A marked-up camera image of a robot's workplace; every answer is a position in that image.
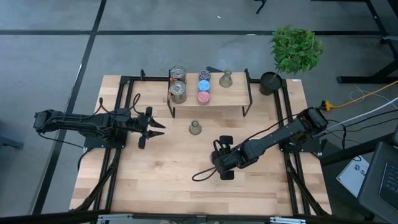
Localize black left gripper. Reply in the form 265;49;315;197
124;106;166;149

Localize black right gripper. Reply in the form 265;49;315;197
210;136;240;180

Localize ribbed green glass candlestick holder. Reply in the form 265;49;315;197
218;69;234;88
188;119;203;136

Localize metal candle jar floral label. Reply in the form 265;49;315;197
169;80;188;105

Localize pink patterned candle tin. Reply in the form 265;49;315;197
197;90;211;106

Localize metal candle jar orange label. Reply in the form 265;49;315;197
169;64;187;83

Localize purple patterned candle tin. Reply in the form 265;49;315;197
198;68;211;82

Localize wooden shelf black metal legs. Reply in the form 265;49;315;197
167;68;253;118

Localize green plant in black pot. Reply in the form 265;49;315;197
259;24;325;96

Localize white paper sheet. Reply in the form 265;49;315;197
336;155;371;197

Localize dark grey laptop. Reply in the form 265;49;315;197
357;141;398;224

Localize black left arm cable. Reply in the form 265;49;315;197
98;92;142;115

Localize black metal table frame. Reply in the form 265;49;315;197
70;68;332;218

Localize silver corner bracket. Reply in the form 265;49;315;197
269;217;307;224
98;213;133;224

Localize yellow power cable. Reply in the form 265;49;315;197
321;80;398;112

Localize black desk leg frame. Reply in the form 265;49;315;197
337;0;398;85

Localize white cable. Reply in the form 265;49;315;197
326;98;398;128

